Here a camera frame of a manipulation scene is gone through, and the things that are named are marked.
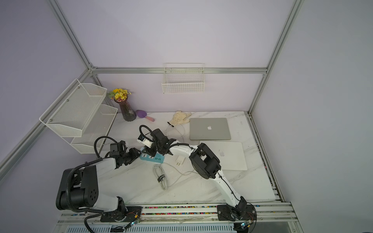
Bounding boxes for white laptop charger brick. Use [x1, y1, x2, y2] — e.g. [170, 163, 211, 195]
[175, 156, 186, 166]

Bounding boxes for white two-tier mesh shelf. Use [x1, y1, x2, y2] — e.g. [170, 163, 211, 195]
[39, 79, 118, 154]

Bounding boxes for purple pink hairbrush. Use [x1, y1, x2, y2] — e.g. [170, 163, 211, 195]
[136, 110, 155, 122]

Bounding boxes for bundled white power cord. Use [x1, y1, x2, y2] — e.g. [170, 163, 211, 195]
[152, 163, 169, 190]

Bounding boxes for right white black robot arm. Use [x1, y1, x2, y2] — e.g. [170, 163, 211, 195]
[138, 125, 248, 221]

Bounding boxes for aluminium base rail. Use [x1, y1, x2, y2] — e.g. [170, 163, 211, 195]
[56, 202, 299, 226]

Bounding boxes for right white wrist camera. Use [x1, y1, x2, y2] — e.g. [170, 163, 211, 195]
[137, 135, 153, 148]

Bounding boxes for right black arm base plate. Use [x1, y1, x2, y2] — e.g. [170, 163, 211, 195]
[217, 204, 257, 221]

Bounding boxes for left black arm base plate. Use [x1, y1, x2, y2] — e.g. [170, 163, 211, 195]
[100, 206, 143, 222]

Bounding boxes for teal power strip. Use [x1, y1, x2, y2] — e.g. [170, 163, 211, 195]
[139, 147, 165, 164]

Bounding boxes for white wire wall basket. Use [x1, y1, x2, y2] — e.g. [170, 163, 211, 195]
[162, 63, 205, 94]

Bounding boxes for white charger cable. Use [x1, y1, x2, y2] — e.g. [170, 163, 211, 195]
[163, 123, 202, 187]

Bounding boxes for silver apple laptop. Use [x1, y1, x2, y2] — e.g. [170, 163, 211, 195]
[189, 118, 231, 140]

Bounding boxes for aluminium frame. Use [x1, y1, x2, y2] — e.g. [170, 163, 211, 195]
[1, 1, 304, 183]

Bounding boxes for dark purple glass vase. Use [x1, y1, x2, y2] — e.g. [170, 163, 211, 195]
[115, 98, 137, 122]

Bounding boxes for beige work glove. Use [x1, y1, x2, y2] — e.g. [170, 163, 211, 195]
[167, 111, 192, 127]

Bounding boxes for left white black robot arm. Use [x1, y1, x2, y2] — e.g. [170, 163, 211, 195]
[56, 147, 141, 215]

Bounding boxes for yellow artificial flowers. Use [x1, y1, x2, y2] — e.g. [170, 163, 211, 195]
[107, 88, 132, 102]

